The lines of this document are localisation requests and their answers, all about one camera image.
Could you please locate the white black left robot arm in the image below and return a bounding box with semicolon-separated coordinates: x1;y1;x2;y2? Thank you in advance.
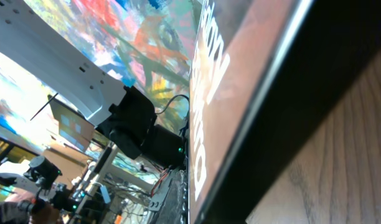
0;1;186;167

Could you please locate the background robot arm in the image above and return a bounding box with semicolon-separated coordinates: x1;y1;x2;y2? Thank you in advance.
0;156;79;214

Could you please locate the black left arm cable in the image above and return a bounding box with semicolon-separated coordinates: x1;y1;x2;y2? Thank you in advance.
154;93;191;116

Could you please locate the colourful wall mural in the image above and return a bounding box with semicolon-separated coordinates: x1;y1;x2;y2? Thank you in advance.
0;0;204;156

